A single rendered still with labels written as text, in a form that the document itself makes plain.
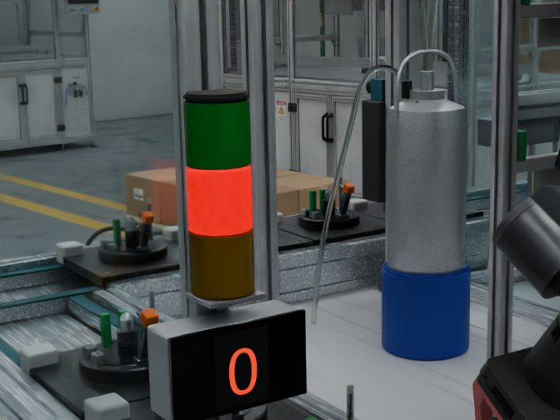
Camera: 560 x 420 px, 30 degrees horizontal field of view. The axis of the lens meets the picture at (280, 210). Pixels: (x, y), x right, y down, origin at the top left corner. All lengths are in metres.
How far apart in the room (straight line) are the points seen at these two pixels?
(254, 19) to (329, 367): 0.63
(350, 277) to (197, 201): 1.48
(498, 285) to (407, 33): 1.07
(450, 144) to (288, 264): 0.53
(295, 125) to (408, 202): 5.57
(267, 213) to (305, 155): 5.33
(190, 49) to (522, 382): 0.35
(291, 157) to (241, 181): 6.61
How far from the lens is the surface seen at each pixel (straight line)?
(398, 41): 2.11
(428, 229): 1.78
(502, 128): 1.10
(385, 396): 1.69
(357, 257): 2.24
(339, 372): 1.78
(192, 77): 0.80
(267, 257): 2.00
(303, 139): 7.30
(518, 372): 0.82
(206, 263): 0.79
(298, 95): 7.28
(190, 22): 0.80
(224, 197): 0.78
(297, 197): 5.86
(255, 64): 1.92
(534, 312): 2.06
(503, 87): 1.09
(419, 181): 1.77
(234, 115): 0.77
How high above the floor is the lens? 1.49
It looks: 12 degrees down
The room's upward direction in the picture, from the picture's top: 1 degrees counter-clockwise
